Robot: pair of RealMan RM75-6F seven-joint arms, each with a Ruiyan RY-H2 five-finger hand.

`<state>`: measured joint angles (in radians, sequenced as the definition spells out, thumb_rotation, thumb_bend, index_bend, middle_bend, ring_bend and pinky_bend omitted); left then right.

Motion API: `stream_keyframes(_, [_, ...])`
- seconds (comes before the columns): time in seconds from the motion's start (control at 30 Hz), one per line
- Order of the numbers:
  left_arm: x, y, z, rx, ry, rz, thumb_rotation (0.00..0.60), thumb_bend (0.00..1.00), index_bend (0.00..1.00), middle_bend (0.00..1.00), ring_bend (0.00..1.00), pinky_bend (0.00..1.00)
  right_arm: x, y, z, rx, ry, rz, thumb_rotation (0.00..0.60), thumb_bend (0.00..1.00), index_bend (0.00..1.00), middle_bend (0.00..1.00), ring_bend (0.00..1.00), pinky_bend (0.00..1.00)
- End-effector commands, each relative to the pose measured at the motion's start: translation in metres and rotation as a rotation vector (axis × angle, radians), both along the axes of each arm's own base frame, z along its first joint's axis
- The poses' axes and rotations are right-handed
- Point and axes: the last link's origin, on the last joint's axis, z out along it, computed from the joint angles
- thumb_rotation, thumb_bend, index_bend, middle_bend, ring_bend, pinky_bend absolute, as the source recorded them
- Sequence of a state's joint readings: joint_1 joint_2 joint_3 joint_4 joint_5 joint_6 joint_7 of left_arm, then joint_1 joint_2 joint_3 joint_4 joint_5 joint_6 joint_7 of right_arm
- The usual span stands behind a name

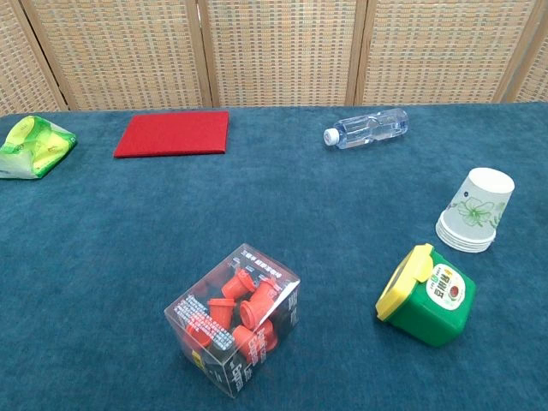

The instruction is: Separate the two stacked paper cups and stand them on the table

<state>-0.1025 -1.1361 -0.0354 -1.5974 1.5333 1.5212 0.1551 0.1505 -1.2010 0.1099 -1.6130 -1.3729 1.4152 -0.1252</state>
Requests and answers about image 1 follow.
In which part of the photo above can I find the clear box of red capsules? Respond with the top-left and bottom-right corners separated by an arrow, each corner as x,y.
164,243 -> 301,399

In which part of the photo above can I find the green tub with yellow lid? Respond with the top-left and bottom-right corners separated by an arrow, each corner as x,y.
375,243 -> 477,348

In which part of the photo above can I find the green yellow tissue pack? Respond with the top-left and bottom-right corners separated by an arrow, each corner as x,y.
0,115 -> 79,180

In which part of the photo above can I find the clear plastic water bottle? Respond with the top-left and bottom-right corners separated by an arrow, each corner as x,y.
323,108 -> 409,150

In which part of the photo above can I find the rattan folding screen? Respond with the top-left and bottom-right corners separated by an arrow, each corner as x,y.
0,0 -> 548,113

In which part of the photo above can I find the red felt mat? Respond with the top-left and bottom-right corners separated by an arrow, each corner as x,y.
113,110 -> 230,159

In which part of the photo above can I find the blue table cloth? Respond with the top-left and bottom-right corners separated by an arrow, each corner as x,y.
0,100 -> 548,411

